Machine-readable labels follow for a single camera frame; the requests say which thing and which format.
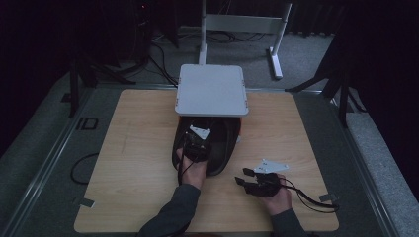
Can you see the person's left hand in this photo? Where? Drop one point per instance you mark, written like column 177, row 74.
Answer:
column 194, row 173

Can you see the person's right hand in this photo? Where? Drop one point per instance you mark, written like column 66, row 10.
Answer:
column 280, row 200

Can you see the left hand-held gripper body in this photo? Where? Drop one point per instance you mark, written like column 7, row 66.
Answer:
column 197, row 141

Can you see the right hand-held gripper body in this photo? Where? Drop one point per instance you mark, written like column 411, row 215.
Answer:
column 267, row 184

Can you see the grey tape piece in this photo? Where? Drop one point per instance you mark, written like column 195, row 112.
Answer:
column 87, row 202
column 328, row 197

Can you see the black tripod stand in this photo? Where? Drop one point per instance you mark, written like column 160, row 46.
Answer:
column 74, row 89
column 343, row 102

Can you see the white metal stand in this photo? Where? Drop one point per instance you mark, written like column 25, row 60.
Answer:
column 243, row 23

